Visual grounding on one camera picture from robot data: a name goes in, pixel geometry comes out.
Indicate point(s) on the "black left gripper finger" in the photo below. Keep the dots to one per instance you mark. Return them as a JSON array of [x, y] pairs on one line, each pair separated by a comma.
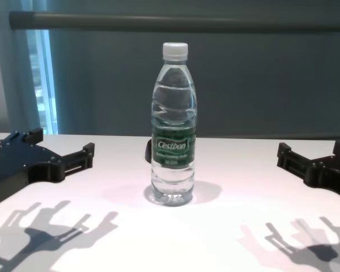
[[71, 163], [35, 136]]

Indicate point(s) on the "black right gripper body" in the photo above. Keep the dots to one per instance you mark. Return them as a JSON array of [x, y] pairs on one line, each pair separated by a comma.
[[335, 175]]

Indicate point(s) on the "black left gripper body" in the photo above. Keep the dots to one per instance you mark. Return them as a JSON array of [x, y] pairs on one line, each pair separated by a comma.
[[14, 158]]

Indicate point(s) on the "clear water bottle green label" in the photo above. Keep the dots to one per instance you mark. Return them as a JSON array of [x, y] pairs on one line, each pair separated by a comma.
[[173, 119]]

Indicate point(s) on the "narrow window strip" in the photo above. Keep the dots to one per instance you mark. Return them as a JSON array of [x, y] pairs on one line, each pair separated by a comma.
[[42, 85]]

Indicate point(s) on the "green YES button black base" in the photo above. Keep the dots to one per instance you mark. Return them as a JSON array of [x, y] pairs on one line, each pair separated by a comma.
[[147, 151]]

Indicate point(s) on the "grey horizontal handrail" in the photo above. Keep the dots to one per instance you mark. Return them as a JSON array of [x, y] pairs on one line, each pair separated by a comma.
[[130, 20]]

